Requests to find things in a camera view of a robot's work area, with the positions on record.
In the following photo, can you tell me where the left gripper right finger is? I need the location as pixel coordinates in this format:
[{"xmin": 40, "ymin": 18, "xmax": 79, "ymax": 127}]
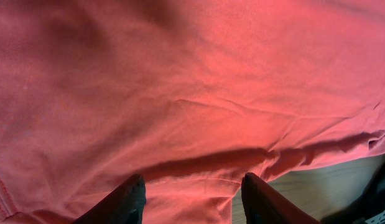
[{"xmin": 241, "ymin": 172, "xmax": 319, "ymax": 224}]

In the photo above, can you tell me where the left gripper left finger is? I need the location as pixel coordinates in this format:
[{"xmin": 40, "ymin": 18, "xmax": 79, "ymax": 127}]
[{"xmin": 72, "ymin": 174, "xmax": 146, "ymax": 224}]

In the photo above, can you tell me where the red orange t-shirt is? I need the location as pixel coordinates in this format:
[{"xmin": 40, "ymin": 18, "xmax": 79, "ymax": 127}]
[{"xmin": 0, "ymin": 0, "xmax": 385, "ymax": 223}]

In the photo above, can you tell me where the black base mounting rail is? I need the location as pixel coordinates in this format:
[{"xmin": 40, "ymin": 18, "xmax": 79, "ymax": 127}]
[{"xmin": 320, "ymin": 162, "xmax": 385, "ymax": 224}]

